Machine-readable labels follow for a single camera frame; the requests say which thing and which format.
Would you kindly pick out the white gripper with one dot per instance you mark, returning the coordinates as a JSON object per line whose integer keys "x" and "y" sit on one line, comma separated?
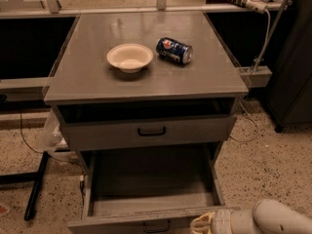
{"x": 221, "y": 222}

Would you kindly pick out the grey drawer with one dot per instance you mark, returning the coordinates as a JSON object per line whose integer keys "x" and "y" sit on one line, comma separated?
{"x": 148, "y": 132}
{"x": 148, "y": 190}

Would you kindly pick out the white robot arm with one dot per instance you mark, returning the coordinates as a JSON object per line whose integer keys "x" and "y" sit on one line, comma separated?
{"x": 265, "y": 217}

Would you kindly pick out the grey drawer cabinet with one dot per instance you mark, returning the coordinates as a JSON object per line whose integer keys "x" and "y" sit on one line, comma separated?
{"x": 86, "y": 88}

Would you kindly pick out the grey top drawer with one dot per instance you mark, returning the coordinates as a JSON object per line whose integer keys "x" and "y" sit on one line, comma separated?
{"x": 148, "y": 132}

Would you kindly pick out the dark cabinet at right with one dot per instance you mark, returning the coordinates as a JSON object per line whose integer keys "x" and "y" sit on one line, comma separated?
{"x": 289, "y": 93}

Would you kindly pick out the clear plastic bag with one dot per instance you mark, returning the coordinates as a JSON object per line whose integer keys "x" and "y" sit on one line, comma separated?
{"x": 52, "y": 141}

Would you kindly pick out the black stand leg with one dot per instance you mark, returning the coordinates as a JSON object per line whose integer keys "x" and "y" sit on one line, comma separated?
{"x": 36, "y": 178}

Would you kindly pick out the blue soda can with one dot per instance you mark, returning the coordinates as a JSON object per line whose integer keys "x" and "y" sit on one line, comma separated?
{"x": 176, "y": 51}

